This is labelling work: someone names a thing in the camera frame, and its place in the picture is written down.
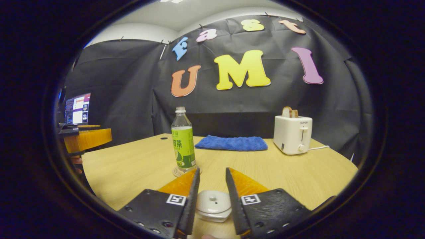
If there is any white toaster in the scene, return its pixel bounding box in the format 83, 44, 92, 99
273, 115, 313, 155

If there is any green label water bottle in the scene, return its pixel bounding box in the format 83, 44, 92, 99
171, 106, 197, 170

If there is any toast slice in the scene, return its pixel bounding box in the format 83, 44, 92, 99
282, 106, 299, 118

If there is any blue towel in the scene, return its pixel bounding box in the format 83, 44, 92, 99
195, 135, 269, 152

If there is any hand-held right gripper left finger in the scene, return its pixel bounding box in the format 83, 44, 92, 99
118, 167, 201, 239

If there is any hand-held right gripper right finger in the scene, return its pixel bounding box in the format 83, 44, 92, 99
225, 167, 312, 238

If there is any white teacup lid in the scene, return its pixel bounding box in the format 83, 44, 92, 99
196, 190, 232, 214

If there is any computer monitor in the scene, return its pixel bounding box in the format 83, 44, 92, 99
64, 93, 91, 125

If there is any white floral teacup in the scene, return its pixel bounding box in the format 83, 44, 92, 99
197, 207, 232, 223

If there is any round wooden coaster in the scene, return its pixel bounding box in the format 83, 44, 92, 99
172, 165, 202, 178

